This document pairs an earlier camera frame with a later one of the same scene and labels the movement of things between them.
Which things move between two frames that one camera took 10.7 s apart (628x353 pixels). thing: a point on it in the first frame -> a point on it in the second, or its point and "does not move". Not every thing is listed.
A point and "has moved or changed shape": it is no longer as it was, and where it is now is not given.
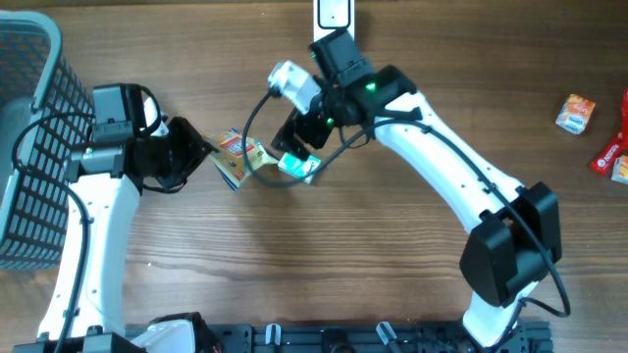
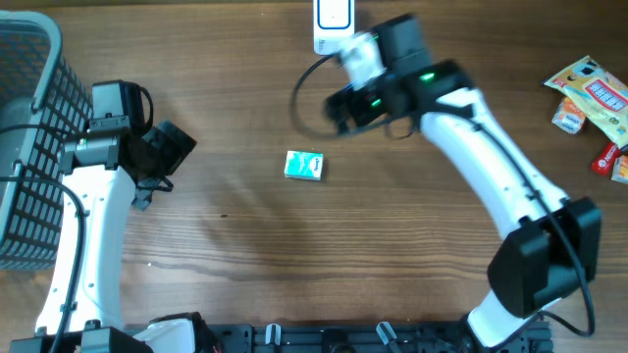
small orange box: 575,114 does not move
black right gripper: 301,124 -> 349,99
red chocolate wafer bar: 603,164 does not move
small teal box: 300,168 has moved or changed shape
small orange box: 620,170 does not move
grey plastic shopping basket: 36,83 does not move
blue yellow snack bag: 230,159 -> 602,96
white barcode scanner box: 332,15 does not move
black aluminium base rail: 450,337 does not move
